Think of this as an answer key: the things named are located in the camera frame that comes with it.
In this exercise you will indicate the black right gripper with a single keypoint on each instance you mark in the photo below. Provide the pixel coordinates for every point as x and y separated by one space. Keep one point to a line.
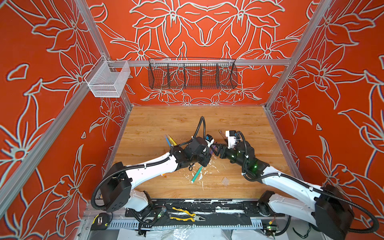
220 150

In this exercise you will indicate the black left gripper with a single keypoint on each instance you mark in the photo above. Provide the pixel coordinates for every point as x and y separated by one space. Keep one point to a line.
207 155

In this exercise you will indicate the green marker pen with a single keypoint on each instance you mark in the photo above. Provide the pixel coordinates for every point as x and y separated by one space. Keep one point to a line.
197 174

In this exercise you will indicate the yellow highlighter pen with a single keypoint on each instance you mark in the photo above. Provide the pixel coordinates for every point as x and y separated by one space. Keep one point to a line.
171 141

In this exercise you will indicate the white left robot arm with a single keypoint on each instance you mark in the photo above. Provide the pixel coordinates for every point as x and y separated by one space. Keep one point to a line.
117 188

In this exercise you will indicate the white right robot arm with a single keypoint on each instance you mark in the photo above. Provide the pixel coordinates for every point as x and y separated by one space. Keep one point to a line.
323 207

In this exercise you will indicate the clear pen cap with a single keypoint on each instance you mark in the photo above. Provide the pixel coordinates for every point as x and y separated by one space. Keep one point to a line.
225 181

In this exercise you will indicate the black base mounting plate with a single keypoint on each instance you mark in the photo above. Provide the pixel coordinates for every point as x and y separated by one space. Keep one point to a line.
219 211

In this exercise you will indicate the left black tape measure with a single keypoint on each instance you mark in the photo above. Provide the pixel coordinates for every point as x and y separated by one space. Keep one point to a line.
101 221

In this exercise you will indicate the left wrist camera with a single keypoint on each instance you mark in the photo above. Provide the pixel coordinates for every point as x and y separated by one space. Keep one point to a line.
209 139

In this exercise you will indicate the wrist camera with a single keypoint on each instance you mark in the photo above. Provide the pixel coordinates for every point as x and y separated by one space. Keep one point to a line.
231 138
209 139

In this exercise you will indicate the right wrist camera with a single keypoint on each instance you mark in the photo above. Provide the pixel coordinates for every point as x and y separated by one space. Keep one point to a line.
231 138

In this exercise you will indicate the yellow handled pliers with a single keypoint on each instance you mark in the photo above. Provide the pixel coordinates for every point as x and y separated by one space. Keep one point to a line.
185 216

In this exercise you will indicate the black wire mesh basket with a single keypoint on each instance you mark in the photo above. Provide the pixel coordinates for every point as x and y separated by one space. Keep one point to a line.
192 74

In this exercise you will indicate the grey slotted cable duct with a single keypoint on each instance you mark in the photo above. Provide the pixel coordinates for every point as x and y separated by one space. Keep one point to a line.
132 224

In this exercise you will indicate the white wire mesh basket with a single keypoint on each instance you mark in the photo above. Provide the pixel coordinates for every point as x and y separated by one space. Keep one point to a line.
107 79

